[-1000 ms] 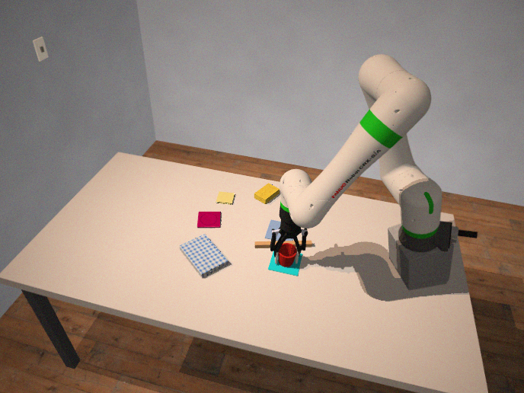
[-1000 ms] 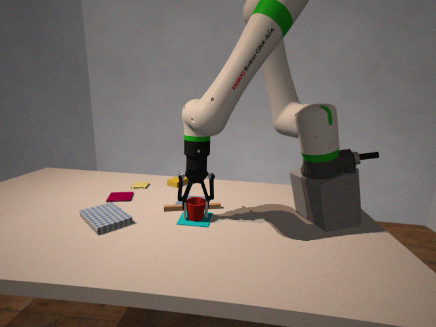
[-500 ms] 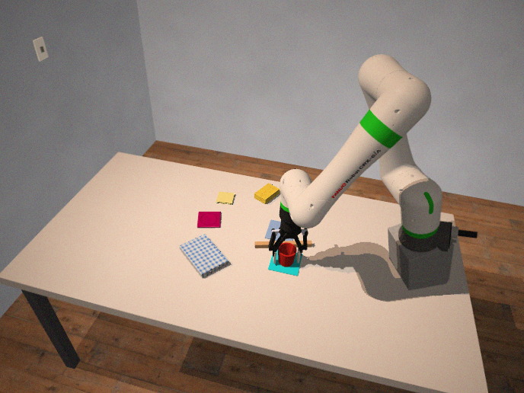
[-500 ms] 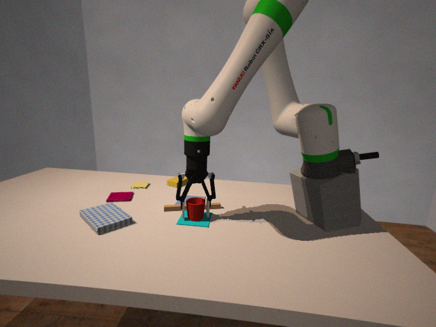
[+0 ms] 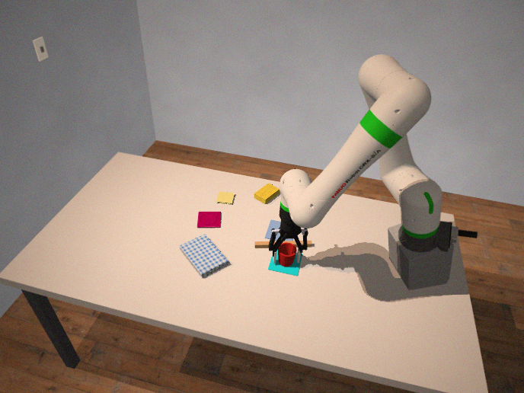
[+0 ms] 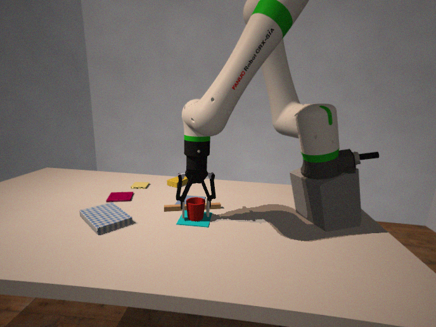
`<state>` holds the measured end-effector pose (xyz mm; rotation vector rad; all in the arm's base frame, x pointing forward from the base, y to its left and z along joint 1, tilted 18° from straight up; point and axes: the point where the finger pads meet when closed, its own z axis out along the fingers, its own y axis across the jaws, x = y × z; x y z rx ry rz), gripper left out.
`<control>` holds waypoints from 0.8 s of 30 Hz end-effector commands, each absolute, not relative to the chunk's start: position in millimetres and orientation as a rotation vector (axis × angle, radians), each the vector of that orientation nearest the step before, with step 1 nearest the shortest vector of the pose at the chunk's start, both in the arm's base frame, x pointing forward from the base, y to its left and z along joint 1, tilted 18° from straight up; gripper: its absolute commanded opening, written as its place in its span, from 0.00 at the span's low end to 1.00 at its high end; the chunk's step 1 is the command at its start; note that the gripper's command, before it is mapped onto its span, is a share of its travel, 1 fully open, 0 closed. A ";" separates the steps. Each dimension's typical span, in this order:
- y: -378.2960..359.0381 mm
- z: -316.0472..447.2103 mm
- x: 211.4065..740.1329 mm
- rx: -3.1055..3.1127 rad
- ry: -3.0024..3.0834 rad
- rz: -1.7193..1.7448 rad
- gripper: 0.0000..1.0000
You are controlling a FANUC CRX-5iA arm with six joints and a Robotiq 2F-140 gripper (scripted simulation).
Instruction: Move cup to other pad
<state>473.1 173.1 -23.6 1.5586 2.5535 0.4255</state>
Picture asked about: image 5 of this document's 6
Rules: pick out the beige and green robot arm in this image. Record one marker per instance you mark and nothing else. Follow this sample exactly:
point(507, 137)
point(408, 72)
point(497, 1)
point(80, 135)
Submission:
point(396, 100)

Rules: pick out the red cup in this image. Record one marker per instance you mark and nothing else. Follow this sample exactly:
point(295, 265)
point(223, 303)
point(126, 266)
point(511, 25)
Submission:
point(286, 254)

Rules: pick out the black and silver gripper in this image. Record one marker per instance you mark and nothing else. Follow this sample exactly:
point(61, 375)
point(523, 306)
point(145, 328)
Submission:
point(288, 231)

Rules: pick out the yellow sponge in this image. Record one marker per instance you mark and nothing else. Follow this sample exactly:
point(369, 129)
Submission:
point(266, 193)

